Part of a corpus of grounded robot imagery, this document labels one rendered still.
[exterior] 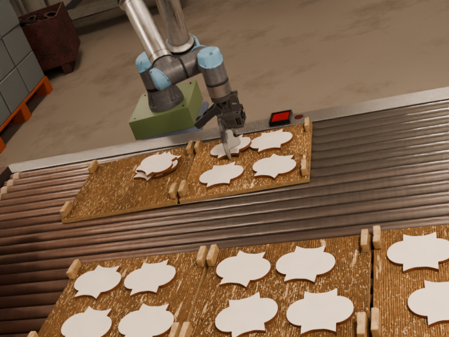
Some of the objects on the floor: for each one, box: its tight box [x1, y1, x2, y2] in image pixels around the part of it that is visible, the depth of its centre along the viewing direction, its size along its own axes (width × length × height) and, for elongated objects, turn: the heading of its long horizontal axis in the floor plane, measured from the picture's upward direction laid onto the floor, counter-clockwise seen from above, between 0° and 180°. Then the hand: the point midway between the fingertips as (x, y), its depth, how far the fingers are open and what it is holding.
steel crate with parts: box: [17, 1, 81, 75], centre depth 702 cm, size 96×111×69 cm
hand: (231, 148), depth 205 cm, fingers open, 14 cm apart
